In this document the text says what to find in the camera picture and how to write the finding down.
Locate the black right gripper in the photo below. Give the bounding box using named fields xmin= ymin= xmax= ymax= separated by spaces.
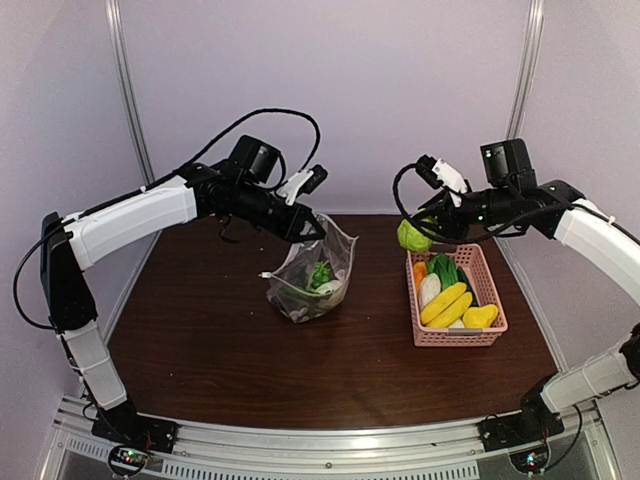
xmin=414 ymin=185 xmax=517 ymax=243

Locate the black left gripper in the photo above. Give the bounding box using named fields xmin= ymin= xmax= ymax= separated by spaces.
xmin=232 ymin=181 xmax=326 ymax=242

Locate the round green cabbage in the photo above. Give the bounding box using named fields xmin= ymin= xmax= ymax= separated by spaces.
xmin=396 ymin=219 xmax=433 ymax=253

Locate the pink plastic basket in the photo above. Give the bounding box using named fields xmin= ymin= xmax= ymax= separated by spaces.
xmin=406 ymin=244 xmax=508 ymax=347

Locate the green leafy vegetable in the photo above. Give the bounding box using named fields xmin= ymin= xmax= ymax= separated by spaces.
xmin=306 ymin=260 xmax=331 ymax=292

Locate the clear zip top bag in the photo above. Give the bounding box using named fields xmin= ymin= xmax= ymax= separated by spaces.
xmin=261 ymin=213 xmax=357 ymax=323

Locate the white radish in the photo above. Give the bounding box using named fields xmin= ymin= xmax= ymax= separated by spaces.
xmin=316 ymin=279 xmax=347 ymax=309

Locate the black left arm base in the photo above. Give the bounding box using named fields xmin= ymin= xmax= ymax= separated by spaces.
xmin=89 ymin=391 xmax=178 ymax=454

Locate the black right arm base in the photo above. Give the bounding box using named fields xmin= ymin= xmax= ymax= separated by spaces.
xmin=478 ymin=412 xmax=565 ymax=452

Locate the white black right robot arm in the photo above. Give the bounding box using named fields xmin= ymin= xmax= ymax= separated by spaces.
xmin=416 ymin=138 xmax=639 ymax=442

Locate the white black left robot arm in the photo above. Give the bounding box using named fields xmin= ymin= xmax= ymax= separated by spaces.
xmin=41 ymin=135 xmax=328 ymax=444

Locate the green bok choy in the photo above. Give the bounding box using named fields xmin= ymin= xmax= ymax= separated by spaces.
xmin=426 ymin=253 xmax=472 ymax=291

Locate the small orange fruit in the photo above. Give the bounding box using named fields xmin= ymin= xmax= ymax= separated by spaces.
xmin=412 ymin=261 xmax=428 ymax=288

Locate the small napa cabbage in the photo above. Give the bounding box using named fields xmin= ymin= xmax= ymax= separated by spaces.
xmin=418 ymin=273 xmax=441 ymax=309

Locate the yellow banana bunch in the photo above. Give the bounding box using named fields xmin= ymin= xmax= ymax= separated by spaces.
xmin=420 ymin=283 xmax=473 ymax=329

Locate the yellow lemon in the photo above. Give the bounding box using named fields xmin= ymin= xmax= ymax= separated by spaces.
xmin=462 ymin=304 xmax=500 ymax=329

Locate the white vegetable at front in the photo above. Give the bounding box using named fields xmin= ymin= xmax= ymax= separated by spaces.
xmin=448 ymin=318 xmax=465 ymax=329

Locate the right circuit board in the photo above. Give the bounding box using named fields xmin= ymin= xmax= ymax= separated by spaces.
xmin=509 ymin=446 xmax=550 ymax=475

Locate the circuit board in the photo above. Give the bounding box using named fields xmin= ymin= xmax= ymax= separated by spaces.
xmin=107 ymin=445 xmax=149 ymax=476
xmin=509 ymin=446 xmax=550 ymax=475

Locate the left circuit board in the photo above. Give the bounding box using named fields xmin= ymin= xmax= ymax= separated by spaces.
xmin=107 ymin=445 xmax=149 ymax=476

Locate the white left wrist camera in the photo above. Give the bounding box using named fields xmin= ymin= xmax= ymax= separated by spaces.
xmin=276 ymin=165 xmax=328 ymax=206

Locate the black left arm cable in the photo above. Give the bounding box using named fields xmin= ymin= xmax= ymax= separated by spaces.
xmin=13 ymin=107 xmax=321 ymax=331

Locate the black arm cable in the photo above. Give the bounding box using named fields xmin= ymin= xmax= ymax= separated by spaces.
xmin=391 ymin=162 xmax=640 ymax=471
xmin=13 ymin=107 xmax=321 ymax=331

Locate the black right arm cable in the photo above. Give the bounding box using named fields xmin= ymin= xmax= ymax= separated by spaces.
xmin=391 ymin=162 xmax=640 ymax=471

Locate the right aluminium frame post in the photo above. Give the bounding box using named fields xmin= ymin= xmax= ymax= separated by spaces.
xmin=482 ymin=0 xmax=545 ymax=221

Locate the aluminium frame post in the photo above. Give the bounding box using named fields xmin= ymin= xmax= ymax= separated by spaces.
xmin=105 ymin=0 xmax=155 ymax=184
xmin=482 ymin=0 xmax=545 ymax=221

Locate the aluminium front rail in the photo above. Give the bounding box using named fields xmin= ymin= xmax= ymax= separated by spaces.
xmin=39 ymin=384 xmax=621 ymax=480

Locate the left aluminium frame post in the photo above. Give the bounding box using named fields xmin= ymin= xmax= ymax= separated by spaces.
xmin=105 ymin=0 xmax=155 ymax=184

